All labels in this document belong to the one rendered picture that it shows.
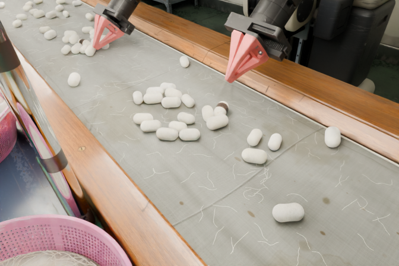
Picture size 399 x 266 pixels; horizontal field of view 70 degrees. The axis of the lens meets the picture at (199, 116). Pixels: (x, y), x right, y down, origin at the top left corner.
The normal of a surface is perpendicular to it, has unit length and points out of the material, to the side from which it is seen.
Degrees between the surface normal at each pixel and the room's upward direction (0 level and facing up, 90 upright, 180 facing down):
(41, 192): 0
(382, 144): 45
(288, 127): 0
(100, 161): 0
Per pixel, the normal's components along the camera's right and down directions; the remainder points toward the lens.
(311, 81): -0.04, -0.78
